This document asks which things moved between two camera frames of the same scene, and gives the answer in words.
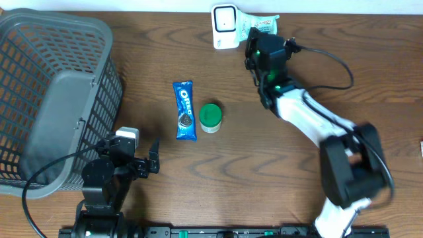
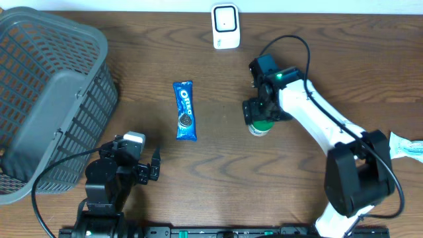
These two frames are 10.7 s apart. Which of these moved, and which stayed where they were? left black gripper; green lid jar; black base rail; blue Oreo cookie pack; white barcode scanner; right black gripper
Moved: left black gripper; green lid jar; right black gripper
Stayed: black base rail; white barcode scanner; blue Oreo cookie pack
